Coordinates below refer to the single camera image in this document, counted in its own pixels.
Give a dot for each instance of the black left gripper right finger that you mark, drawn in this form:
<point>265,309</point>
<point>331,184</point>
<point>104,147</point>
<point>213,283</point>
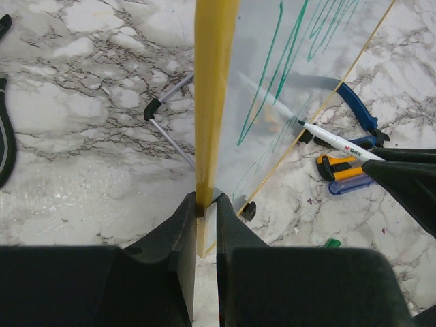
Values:
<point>260,285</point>

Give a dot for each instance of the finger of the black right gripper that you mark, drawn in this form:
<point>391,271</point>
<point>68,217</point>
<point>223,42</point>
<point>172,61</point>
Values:
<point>406,155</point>
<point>412,185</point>

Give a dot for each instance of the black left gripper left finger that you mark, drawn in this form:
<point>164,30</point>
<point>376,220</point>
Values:
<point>149,283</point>

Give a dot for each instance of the green marker cap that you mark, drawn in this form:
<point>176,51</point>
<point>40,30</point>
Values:
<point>332,243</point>

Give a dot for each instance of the white green whiteboard marker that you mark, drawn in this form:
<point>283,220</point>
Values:
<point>340,143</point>

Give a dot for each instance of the yellow framed whiteboard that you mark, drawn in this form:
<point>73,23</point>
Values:
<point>260,68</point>

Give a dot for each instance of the black whiteboard stand foot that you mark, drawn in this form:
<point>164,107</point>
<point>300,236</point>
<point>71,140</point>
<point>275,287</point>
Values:
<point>249,211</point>

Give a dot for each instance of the silver whiteboard stand leg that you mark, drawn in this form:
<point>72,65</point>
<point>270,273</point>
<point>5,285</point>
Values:
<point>171,114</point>

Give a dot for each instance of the blue red precision screwdriver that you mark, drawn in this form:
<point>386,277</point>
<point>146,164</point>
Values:
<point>350,184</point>

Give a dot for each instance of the blue handled cutting pliers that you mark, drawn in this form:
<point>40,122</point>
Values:
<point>366,121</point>

